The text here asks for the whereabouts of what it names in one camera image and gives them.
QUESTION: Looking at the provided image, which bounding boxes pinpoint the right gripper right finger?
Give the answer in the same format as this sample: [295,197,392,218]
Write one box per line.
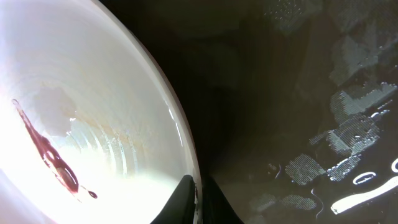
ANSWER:
[202,177,243,224]

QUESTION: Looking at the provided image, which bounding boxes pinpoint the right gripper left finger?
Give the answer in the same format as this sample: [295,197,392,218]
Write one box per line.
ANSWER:
[150,175,197,224]

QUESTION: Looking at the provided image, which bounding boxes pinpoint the white plate with red sauce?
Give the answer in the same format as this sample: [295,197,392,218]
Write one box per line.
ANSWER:
[1,0,202,223]

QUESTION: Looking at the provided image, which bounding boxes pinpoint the large brown serving tray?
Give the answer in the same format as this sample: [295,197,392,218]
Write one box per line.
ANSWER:
[104,0,397,223]

